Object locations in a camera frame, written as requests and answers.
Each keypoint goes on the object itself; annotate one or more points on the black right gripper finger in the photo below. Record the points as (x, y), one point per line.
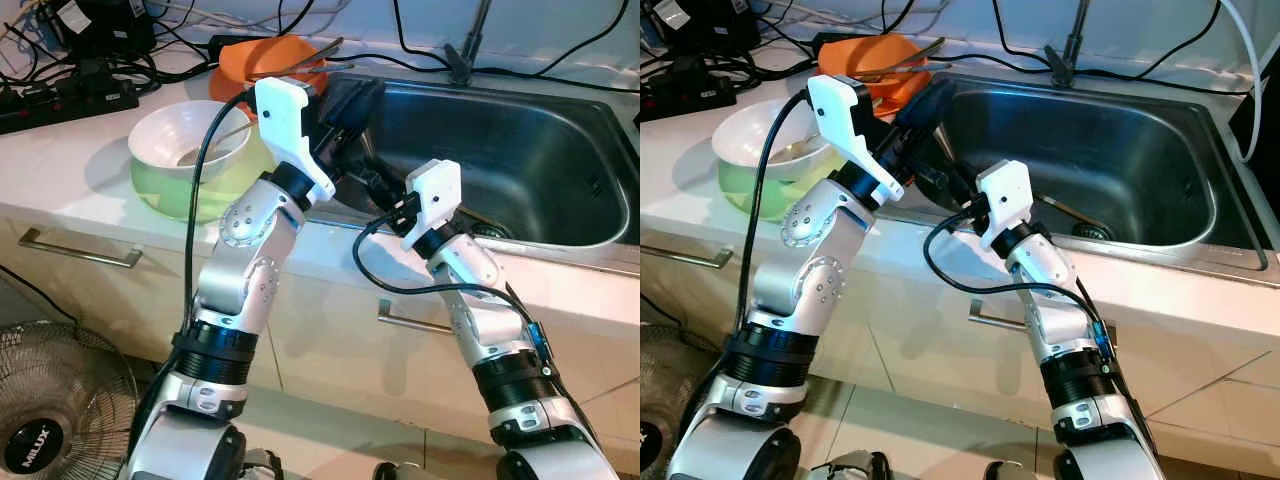
(385, 172)
(940, 188)
(368, 188)
(952, 172)

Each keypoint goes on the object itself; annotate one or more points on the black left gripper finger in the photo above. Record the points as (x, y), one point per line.
(368, 130)
(920, 95)
(355, 95)
(930, 135)

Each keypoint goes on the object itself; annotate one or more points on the white bowl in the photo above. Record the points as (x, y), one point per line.
(750, 130)
(165, 130)

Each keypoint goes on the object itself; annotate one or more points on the light green plate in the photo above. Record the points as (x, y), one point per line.
(160, 195)
(745, 195)

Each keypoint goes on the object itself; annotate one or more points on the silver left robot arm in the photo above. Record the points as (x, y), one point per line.
(810, 280)
(245, 280)

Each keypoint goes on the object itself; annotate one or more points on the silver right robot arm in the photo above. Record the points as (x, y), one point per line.
(480, 310)
(1060, 310)

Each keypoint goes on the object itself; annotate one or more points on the silver metal utensil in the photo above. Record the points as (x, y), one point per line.
(300, 70)
(915, 50)
(905, 70)
(315, 52)

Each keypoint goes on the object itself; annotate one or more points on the orange bowl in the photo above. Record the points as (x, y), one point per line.
(880, 55)
(265, 55)

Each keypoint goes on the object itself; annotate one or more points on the metal spoon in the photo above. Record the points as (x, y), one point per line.
(790, 152)
(190, 155)

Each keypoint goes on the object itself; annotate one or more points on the black faucet base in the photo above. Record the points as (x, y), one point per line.
(462, 60)
(1062, 60)

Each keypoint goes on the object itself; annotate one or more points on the stainless steel sink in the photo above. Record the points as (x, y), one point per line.
(1150, 150)
(540, 160)

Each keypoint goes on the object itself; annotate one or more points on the black power adapter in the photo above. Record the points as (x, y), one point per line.
(100, 25)
(705, 25)

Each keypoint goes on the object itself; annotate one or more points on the black power strip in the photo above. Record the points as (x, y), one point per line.
(665, 100)
(60, 105)

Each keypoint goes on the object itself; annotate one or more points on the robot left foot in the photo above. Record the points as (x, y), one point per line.
(260, 465)
(850, 466)

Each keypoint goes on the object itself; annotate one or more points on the black floor fan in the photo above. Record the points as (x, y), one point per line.
(670, 400)
(60, 380)

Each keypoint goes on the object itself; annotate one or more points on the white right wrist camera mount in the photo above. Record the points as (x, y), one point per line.
(1005, 195)
(435, 195)

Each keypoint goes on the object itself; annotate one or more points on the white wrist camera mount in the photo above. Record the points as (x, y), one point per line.
(285, 120)
(435, 195)
(840, 115)
(1005, 195)

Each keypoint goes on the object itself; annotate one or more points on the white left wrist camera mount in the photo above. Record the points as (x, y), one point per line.
(285, 120)
(840, 115)

